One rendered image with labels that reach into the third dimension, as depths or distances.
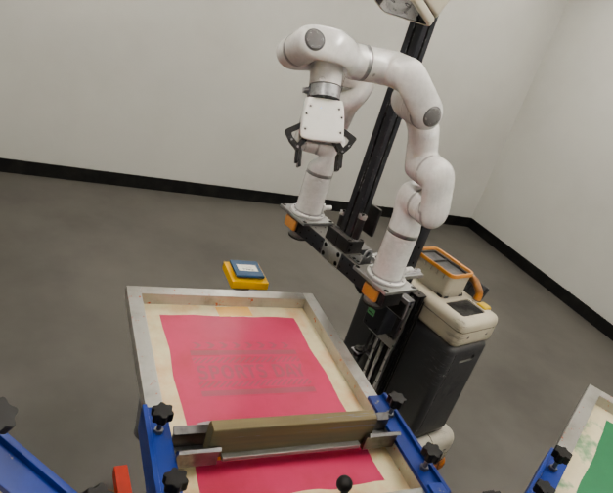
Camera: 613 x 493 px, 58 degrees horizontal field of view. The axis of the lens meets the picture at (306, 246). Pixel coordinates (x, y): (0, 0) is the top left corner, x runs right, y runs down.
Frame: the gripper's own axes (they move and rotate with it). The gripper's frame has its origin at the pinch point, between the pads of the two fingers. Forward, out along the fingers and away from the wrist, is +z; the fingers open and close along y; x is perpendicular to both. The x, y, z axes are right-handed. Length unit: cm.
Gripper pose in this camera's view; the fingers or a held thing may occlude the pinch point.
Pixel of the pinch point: (318, 164)
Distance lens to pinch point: 129.9
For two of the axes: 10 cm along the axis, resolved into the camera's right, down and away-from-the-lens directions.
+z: -0.9, 10.0, 0.2
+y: 9.8, 0.9, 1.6
